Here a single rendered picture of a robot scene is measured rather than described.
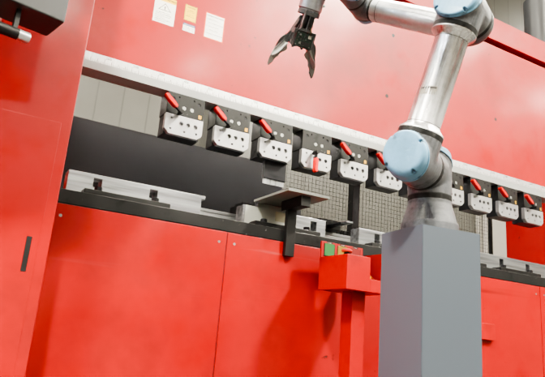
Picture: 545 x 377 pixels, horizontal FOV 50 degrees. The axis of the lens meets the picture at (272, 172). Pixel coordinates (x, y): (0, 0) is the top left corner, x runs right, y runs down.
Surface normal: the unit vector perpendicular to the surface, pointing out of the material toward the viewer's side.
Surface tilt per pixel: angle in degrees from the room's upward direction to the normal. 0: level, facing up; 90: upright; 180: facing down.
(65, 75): 90
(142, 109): 90
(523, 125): 90
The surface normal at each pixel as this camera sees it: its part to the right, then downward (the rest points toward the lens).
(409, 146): -0.58, -0.15
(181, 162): 0.50, -0.20
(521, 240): -0.86, -0.21
